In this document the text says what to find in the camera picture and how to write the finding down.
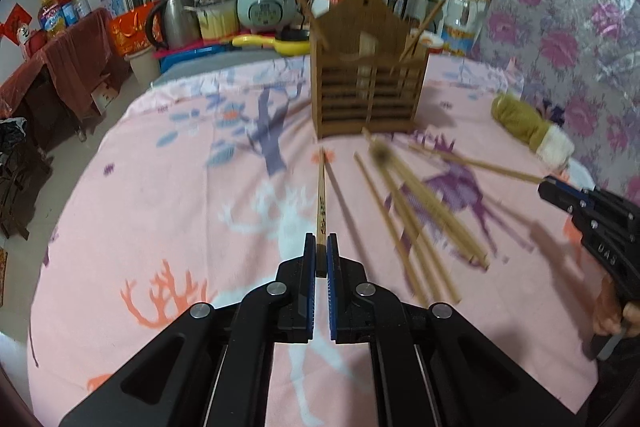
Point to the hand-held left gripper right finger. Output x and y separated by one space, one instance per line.
332 267

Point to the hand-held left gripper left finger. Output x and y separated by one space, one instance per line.
311 267

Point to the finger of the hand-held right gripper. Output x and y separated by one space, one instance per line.
555 191

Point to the wooden chopstick holder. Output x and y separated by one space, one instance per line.
370 107

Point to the person's right hand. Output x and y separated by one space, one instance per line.
610 307

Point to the olive sock with white cuff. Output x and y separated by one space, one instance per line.
520 122

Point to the purple floral cloth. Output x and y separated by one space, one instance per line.
575 32

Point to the clear plastic bottle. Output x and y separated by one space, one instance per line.
462 17

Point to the yellow frying pan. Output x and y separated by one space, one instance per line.
255 40

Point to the cream trash bin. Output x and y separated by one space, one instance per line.
142 69

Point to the cream yellow cooking pot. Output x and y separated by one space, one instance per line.
217 22

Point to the pale green rice cooker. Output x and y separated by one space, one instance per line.
262 7

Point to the cardboard box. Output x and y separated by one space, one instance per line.
105 94

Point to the steel electric kettle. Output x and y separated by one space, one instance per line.
177 22

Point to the red gift box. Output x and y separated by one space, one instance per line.
127 32

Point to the dark wooden stool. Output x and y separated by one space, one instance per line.
20 197

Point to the red printed board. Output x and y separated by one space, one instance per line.
3 274

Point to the table with red cloth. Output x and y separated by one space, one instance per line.
75 52

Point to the dark clothes pile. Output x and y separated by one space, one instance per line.
11 134

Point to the yellow cooking oil bottle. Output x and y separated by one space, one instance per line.
50 19

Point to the red paper decoration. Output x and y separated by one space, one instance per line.
15 23

